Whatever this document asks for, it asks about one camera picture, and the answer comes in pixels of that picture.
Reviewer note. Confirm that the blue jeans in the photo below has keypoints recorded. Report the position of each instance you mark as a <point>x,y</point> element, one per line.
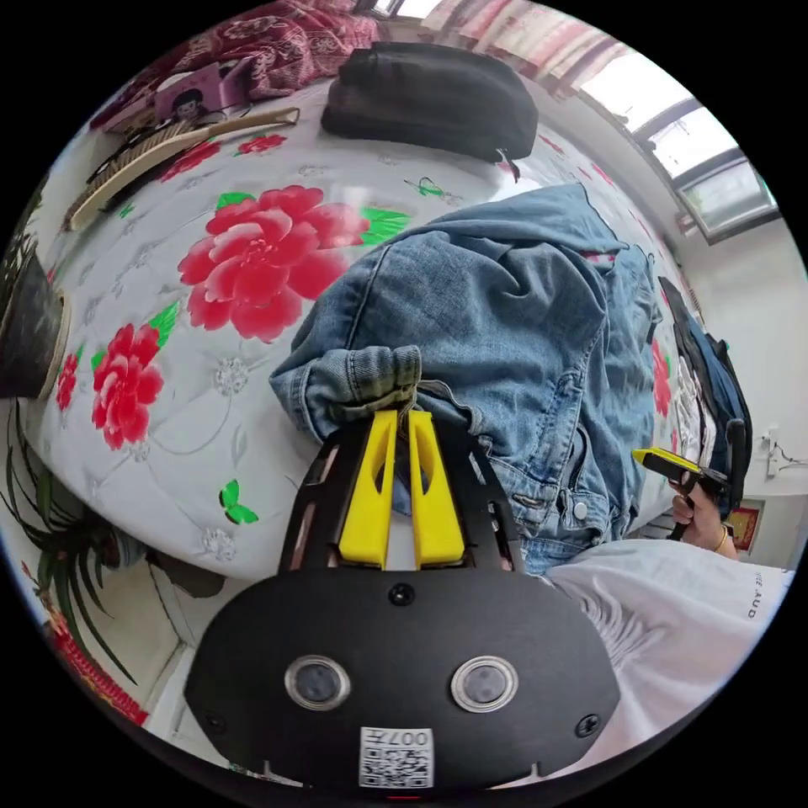
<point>505,315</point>

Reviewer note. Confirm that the long-leaved green plant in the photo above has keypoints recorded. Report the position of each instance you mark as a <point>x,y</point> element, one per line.
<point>63,536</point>

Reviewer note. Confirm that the person's right hand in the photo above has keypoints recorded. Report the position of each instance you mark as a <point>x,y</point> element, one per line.
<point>702,527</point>

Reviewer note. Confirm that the window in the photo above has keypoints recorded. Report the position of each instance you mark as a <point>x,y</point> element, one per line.
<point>707,164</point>

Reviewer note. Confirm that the red patterned quilt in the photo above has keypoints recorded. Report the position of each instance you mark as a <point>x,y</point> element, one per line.
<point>284,44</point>

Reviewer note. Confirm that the pile of clothes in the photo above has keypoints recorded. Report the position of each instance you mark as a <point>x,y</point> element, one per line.
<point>710,379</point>

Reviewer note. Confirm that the person's right forearm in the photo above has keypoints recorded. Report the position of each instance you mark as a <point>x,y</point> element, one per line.
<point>730,546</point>

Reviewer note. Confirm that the pink striped curtain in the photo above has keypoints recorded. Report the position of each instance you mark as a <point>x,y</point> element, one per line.
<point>536,31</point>

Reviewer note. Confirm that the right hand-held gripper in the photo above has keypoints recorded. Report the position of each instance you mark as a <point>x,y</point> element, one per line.
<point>708,485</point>

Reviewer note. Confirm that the straw hand broom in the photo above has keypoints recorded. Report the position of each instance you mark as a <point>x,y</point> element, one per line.
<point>139,164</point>

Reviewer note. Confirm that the bed with floral sheet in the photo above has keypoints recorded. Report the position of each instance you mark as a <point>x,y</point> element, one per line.
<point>189,454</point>

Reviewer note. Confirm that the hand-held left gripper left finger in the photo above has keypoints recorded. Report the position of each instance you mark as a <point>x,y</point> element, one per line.
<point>367,499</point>

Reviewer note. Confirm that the person's body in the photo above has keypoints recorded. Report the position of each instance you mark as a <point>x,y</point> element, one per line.
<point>663,631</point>

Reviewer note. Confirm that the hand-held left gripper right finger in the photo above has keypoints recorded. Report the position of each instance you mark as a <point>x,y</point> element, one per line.
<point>437,505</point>

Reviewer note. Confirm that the black bag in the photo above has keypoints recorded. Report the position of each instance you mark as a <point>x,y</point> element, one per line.
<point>435,101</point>

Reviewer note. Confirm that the pink carton with a picture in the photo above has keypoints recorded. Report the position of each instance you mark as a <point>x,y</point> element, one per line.
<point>189,95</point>

